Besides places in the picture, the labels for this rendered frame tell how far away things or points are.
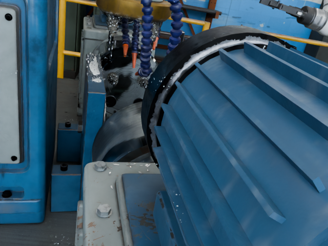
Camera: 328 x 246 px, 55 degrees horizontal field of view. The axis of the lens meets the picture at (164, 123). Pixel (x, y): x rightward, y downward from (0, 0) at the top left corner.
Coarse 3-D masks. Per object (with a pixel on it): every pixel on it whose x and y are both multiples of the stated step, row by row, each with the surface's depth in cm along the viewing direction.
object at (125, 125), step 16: (128, 112) 61; (112, 128) 60; (128, 128) 56; (96, 144) 62; (112, 144) 55; (128, 144) 52; (144, 144) 50; (96, 160) 58; (112, 160) 52; (128, 160) 50; (144, 160) 49
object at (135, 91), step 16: (96, 48) 113; (128, 48) 102; (112, 64) 102; (128, 64) 104; (112, 80) 101; (128, 80) 106; (144, 80) 104; (112, 96) 107; (128, 96) 109; (112, 112) 111
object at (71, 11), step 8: (72, 8) 357; (80, 8) 361; (72, 16) 361; (80, 16) 366; (72, 24) 365; (80, 24) 373; (72, 32) 369; (80, 32) 380; (72, 40) 373; (80, 40) 387; (64, 48) 377; (72, 48) 377; (80, 48) 394; (64, 56) 381; (72, 56) 381; (64, 64) 385; (72, 64) 385; (64, 72) 392; (72, 72) 392
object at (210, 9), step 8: (216, 0) 516; (184, 8) 475; (192, 8) 475; (200, 8) 476; (208, 8) 532; (208, 16) 526; (216, 16) 477; (160, 32) 518; (168, 32) 520; (192, 32) 550; (184, 40) 496; (160, 48) 556
